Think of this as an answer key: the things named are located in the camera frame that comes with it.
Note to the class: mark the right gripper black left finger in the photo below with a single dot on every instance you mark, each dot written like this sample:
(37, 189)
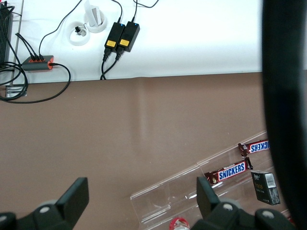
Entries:
(74, 194)

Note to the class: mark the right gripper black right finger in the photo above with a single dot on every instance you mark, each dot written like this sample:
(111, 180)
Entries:
(206, 194)

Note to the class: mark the Snickers chocolate bar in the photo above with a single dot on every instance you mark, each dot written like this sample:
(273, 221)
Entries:
(231, 170)
(257, 146)

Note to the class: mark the clear acrylic stepped stand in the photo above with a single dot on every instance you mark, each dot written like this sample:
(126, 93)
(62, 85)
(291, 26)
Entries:
(168, 191)

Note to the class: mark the red lidded cup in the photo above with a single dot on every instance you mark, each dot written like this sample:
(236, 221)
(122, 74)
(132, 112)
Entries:
(180, 224)

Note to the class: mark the small black box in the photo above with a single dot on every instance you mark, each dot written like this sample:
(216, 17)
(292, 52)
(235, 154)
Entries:
(263, 189)

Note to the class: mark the grey orange USB hub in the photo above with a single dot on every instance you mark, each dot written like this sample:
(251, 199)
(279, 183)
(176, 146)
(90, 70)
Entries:
(36, 64)

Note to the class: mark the white tape roll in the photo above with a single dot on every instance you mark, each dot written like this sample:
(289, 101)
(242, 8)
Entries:
(72, 39)

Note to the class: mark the black power adapter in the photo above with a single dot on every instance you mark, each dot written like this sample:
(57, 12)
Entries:
(114, 36)
(129, 36)

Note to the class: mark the small black silver clip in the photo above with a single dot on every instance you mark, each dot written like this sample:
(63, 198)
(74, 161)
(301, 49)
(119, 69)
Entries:
(80, 30)

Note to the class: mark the white stand with slot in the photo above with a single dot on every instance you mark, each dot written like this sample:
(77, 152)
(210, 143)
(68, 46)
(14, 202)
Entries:
(96, 29)

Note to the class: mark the black finned device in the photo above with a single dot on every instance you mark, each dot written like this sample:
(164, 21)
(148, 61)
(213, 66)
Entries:
(4, 31)

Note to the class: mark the white folded card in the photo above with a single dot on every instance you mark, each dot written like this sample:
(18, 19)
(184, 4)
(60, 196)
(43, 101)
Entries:
(92, 14)

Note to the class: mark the silver metal bracket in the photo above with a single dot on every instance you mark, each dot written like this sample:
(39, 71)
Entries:
(14, 91)

